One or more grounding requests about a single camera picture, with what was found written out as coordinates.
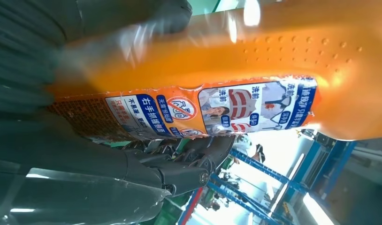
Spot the person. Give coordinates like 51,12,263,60
233,133,266,165

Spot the red pole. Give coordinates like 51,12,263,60
178,187,204,225

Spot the blue metal rack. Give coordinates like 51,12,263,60
206,130,359,225

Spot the green table mat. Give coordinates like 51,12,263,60
189,0,223,15

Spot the green plastic crate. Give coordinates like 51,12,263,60
153,192,191,225

